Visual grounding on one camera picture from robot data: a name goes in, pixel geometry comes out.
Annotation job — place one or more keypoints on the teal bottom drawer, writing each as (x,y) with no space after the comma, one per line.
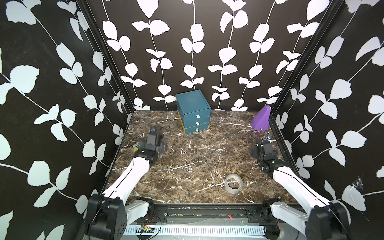
(198,128)

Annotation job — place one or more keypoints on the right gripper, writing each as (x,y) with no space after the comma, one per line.
(254,151)

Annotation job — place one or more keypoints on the teal top drawer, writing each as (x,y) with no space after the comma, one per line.
(196,116)

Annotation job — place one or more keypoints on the teal drawer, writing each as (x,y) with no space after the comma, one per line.
(198,128)
(195,122)
(196,116)

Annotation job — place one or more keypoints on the white perforated strip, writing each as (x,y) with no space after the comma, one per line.
(199,231)

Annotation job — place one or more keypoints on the small circuit board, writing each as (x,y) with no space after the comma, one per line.
(145,229)

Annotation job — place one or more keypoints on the small yellow blue toy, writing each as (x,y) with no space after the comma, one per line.
(136,146)

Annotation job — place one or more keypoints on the clear tape roll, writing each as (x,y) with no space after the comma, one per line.
(233,184)

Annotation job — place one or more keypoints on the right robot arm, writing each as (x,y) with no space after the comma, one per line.
(320,219)

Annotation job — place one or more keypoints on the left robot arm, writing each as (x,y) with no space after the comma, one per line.
(108,215)

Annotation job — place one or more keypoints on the purple wedge block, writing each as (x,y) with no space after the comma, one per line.
(261,121)

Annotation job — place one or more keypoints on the teal drawer cabinet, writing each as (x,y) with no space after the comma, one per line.
(190,102)

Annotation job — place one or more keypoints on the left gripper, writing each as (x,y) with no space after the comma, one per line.
(161,148)

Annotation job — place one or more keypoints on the black front rail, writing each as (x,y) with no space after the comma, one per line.
(252,213)

